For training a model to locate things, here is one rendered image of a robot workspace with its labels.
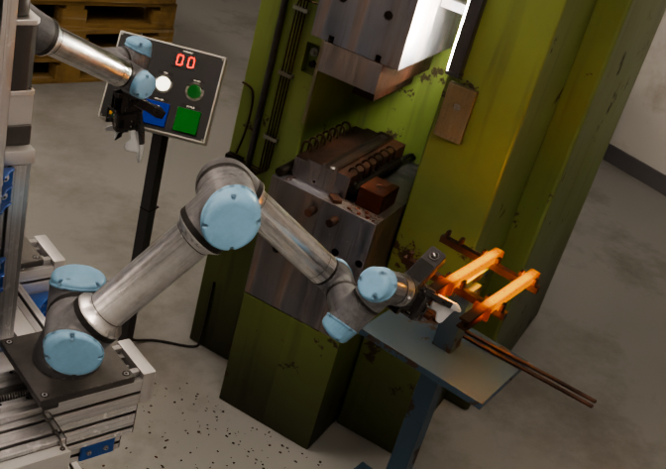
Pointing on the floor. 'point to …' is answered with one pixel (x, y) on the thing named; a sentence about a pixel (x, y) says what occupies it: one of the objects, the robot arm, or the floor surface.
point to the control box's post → (147, 211)
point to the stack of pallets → (102, 8)
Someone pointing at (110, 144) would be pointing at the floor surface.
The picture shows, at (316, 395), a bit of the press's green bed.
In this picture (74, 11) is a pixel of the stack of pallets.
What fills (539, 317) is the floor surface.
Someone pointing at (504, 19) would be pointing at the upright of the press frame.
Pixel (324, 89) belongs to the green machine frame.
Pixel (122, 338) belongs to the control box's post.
